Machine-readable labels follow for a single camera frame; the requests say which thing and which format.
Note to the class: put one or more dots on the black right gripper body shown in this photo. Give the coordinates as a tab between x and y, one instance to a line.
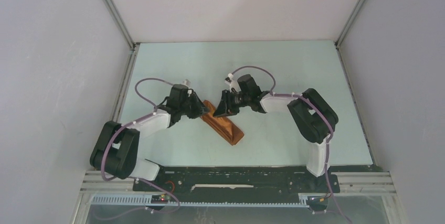
237	100

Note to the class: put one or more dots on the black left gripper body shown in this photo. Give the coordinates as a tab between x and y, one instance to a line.
190	107

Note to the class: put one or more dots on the orange cloth napkin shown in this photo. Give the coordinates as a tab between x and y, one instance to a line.
224	127

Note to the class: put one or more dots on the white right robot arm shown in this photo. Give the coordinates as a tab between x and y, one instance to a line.
314	118

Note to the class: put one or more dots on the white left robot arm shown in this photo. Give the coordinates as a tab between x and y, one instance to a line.
115	153

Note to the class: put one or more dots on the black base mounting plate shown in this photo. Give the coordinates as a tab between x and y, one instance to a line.
244	185

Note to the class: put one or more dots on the aluminium frame rail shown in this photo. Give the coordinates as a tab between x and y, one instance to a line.
354	181

